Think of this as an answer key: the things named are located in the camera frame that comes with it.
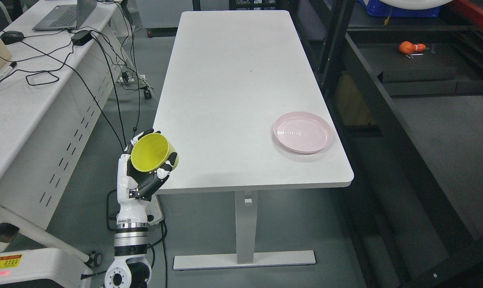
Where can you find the grey laptop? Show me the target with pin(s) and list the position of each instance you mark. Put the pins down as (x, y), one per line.
(64, 17)

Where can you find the white table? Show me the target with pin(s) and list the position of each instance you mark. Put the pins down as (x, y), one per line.
(231, 75)

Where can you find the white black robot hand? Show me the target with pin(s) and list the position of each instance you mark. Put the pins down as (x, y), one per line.
(135, 189)

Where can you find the black metal shelf rack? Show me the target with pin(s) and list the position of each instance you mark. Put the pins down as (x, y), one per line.
(413, 129)

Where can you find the black power adapter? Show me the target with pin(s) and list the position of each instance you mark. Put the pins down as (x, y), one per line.
(81, 38)

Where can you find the white side desk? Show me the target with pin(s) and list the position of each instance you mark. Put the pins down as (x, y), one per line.
(48, 109)

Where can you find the yellow plastic cup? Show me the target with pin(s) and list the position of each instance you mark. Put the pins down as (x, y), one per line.
(150, 151)

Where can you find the black computer mouse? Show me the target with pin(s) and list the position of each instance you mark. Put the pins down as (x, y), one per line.
(11, 37)

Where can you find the pink plastic plate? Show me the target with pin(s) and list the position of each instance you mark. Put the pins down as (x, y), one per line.
(302, 132)

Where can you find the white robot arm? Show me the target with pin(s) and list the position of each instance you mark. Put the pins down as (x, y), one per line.
(130, 268)

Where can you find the orange toy on shelf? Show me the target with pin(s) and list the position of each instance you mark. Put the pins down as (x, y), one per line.
(408, 47)

